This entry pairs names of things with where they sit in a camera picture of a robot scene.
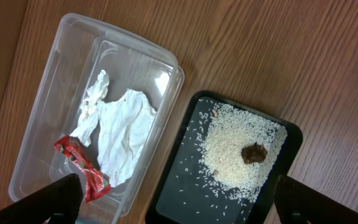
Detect brown food scrap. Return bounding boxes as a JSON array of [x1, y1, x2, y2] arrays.
[[241, 142, 268, 164]]

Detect black plastic tray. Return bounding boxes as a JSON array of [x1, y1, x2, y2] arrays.
[[145, 90, 303, 223]]

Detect white napkin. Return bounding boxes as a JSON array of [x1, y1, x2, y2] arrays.
[[70, 70, 157, 187]]

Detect white rice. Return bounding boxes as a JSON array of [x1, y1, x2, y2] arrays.
[[175, 98, 288, 217]]

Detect clear plastic bin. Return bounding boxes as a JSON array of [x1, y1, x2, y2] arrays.
[[9, 13, 185, 223]]

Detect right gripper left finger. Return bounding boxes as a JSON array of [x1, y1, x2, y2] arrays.
[[0, 174, 83, 224]]

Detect red snack wrapper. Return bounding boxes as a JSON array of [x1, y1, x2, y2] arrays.
[[53, 135, 111, 203]]

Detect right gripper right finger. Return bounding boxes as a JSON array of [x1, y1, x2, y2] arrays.
[[273, 175, 358, 224]]

